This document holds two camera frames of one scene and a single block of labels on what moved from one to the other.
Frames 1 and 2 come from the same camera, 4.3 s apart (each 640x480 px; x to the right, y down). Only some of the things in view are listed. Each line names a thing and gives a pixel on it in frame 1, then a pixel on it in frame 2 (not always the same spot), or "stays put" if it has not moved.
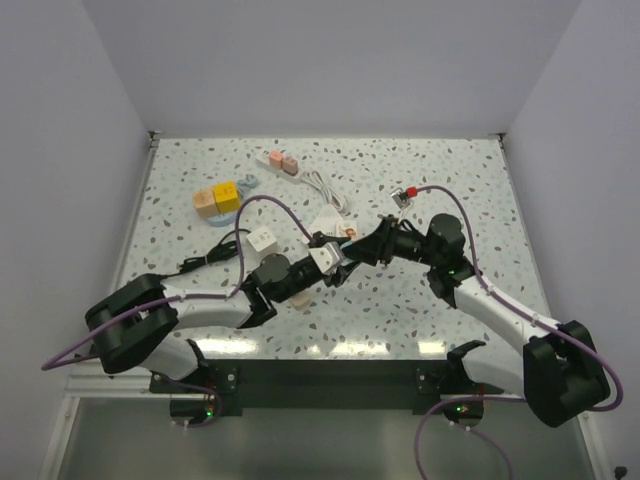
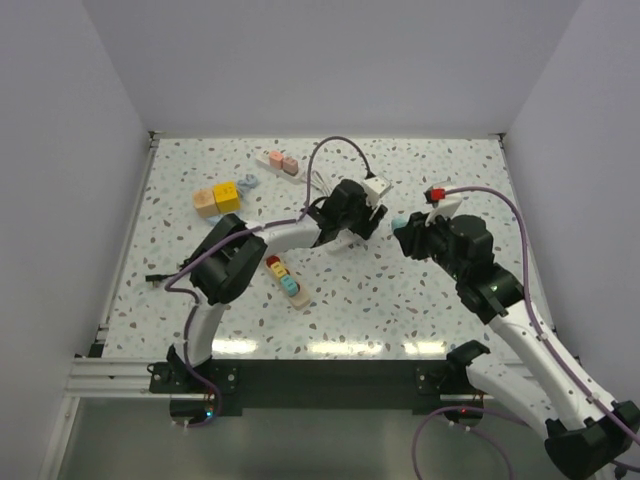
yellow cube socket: [226, 196] stays put
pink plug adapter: [276, 159] stays put
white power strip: [263, 160] stays put
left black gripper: [340, 274] → [366, 228]
